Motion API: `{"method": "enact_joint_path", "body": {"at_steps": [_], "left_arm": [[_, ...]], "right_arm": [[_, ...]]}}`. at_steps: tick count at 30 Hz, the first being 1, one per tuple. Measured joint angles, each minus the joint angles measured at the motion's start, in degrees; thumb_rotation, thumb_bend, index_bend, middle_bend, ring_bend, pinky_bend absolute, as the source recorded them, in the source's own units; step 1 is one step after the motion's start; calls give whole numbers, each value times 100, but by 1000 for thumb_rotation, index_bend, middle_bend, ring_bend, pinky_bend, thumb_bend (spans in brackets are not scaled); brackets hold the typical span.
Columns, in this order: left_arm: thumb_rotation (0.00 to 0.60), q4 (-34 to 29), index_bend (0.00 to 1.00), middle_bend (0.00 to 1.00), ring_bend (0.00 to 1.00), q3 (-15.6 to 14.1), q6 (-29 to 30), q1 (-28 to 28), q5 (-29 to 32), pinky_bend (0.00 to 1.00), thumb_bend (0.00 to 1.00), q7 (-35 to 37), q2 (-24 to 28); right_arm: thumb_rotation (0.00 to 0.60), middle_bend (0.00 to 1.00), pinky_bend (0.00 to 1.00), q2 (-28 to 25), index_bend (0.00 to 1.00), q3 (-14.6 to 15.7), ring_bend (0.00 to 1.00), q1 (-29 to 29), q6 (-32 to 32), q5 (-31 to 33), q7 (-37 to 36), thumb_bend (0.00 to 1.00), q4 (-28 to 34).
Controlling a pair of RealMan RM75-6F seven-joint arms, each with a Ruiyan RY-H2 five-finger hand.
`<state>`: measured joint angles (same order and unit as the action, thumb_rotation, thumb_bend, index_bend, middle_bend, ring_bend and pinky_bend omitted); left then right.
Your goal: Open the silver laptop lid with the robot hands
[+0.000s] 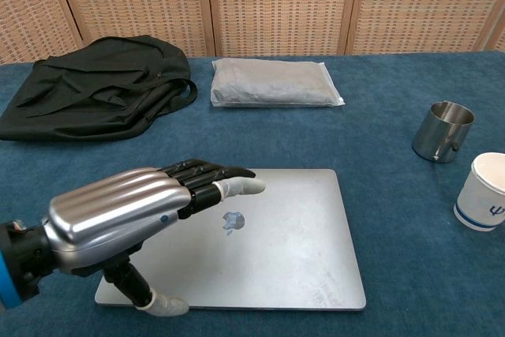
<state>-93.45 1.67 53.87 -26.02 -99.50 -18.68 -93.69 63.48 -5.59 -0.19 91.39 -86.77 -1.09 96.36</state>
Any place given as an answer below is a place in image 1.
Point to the silver laptop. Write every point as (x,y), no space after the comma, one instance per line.
(296,242)

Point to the wooden woven folding screen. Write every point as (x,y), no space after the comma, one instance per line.
(276,1)

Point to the stainless steel cup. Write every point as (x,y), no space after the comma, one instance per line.
(438,135)

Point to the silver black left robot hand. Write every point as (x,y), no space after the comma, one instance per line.
(106,210)

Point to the blue carpet table cover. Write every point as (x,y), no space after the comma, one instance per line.
(414,274)

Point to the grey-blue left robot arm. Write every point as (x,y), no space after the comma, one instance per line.
(19,262)

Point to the black fabric backpack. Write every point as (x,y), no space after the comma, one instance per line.
(90,92)

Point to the white paper cup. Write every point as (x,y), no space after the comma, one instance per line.
(479,199)

